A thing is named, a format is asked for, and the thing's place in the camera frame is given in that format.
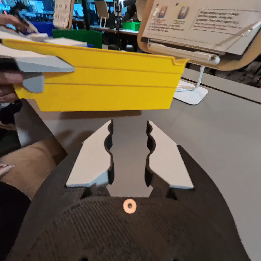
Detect red and blue printed item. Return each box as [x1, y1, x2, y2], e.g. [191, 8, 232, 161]
[0, 163, 15, 178]

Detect grey desk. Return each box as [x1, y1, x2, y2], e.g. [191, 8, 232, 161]
[14, 68, 261, 261]

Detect yellow storage bin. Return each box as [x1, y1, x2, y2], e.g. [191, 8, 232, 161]
[2, 39, 189, 112]

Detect white mailer box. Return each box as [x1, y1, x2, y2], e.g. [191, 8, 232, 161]
[44, 37, 88, 47]

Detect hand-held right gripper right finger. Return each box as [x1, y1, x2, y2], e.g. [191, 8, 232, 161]
[144, 120, 194, 189]

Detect person's left hand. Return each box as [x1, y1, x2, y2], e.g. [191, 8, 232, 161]
[0, 71, 24, 103]

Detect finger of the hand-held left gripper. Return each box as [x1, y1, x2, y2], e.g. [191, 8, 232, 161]
[0, 43, 75, 73]
[0, 26, 28, 41]

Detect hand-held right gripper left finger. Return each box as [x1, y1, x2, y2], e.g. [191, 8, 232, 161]
[65, 119, 115, 187]

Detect printed instruction sheet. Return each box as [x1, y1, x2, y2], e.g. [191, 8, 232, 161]
[142, 0, 261, 55]

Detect another person's forearm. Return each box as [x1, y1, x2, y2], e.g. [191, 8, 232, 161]
[0, 15, 38, 34]

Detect background blue storage bin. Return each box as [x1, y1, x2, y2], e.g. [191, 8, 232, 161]
[31, 21, 54, 38]

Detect green storage bin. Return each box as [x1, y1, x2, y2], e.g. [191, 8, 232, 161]
[53, 29, 102, 49]

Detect person's beige trousers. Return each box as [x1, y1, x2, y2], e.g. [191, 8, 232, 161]
[0, 139, 68, 200]

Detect black support pole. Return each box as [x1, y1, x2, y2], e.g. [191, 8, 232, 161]
[82, 0, 91, 31]

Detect small green bin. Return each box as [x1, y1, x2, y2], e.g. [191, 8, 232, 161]
[122, 21, 141, 31]

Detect instruction sheet on stand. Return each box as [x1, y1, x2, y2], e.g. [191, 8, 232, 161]
[137, 0, 261, 105]

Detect background document stand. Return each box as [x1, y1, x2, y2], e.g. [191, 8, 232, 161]
[95, 0, 110, 28]

